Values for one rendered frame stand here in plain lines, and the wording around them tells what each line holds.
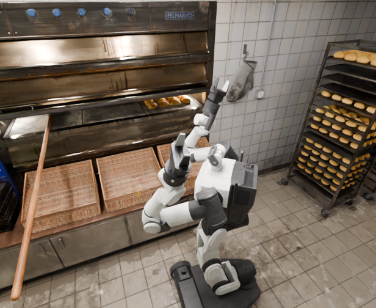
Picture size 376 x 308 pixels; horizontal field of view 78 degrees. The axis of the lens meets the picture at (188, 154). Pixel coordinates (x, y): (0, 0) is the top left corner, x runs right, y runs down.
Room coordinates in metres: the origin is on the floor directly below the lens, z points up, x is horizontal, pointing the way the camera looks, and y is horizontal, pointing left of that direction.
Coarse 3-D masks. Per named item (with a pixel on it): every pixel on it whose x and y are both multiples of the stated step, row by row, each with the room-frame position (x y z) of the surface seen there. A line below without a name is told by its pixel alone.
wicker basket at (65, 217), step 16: (32, 176) 1.59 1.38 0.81; (48, 176) 1.62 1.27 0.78; (64, 176) 1.66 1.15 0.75; (80, 176) 1.70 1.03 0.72; (48, 192) 1.57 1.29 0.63; (64, 192) 1.61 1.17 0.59; (80, 192) 1.61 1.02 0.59; (96, 192) 1.45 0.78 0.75; (48, 208) 1.41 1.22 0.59; (64, 208) 1.41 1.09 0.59; (80, 208) 1.30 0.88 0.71; (48, 224) 1.21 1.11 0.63
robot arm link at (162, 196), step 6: (180, 186) 0.66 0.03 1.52; (156, 192) 0.70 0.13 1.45; (162, 192) 0.71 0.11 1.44; (174, 192) 0.64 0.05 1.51; (180, 192) 0.65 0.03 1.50; (156, 198) 0.69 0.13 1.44; (162, 198) 0.67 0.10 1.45; (168, 198) 0.65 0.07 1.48; (174, 198) 0.65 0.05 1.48; (168, 204) 0.65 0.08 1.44
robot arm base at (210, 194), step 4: (208, 188) 0.80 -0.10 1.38; (212, 188) 0.79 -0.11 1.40; (200, 192) 0.78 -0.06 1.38; (204, 192) 0.76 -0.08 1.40; (208, 192) 0.75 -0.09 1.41; (212, 192) 0.73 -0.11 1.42; (216, 192) 0.73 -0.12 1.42; (196, 196) 0.76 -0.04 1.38; (200, 196) 0.73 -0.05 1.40; (204, 196) 0.72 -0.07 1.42; (208, 196) 0.71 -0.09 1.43; (212, 196) 0.71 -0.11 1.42; (216, 196) 0.72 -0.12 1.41; (200, 200) 0.71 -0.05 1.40; (204, 200) 0.70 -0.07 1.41; (208, 200) 0.70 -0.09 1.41; (224, 220) 0.67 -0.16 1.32; (216, 224) 0.65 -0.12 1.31; (220, 224) 0.65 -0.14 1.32; (212, 228) 0.65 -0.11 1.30
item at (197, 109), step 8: (160, 112) 2.12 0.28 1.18; (168, 112) 2.12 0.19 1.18; (176, 112) 2.14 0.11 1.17; (184, 112) 2.17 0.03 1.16; (192, 112) 2.21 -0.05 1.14; (112, 120) 1.95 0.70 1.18; (120, 120) 1.95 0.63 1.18; (128, 120) 1.96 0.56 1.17; (136, 120) 1.99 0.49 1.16; (144, 120) 2.02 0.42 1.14; (64, 128) 1.79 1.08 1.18; (72, 128) 1.79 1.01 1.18; (80, 128) 1.81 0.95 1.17; (88, 128) 1.83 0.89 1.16; (96, 128) 1.86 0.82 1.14; (8, 136) 1.65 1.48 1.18; (16, 136) 1.65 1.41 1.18; (24, 136) 1.65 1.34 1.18; (32, 136) 1.67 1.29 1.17; (40, 136) 1.69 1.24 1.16; (48, 136) 1.71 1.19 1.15
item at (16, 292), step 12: (48, 120) 1.88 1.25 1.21; (48, 132) 1.68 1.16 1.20; (36, 180) 1.07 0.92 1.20; (36, 192) 0.97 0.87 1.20; (36, 204) 0.89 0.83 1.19; (24, 240) 0.65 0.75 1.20; (24, 252) 0.60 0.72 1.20; (24, 264) 0.55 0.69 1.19; (12, 288) 0.45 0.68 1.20; (12, 300) 0.41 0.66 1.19
